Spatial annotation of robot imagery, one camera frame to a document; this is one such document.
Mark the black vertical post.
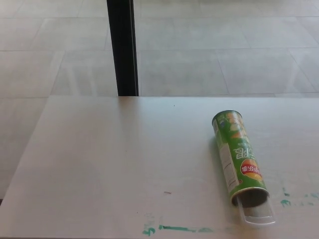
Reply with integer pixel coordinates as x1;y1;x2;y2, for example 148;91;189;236
106;0;139;97

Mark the green cylindrical chips can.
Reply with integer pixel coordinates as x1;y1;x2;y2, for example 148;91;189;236
211;109;270;208

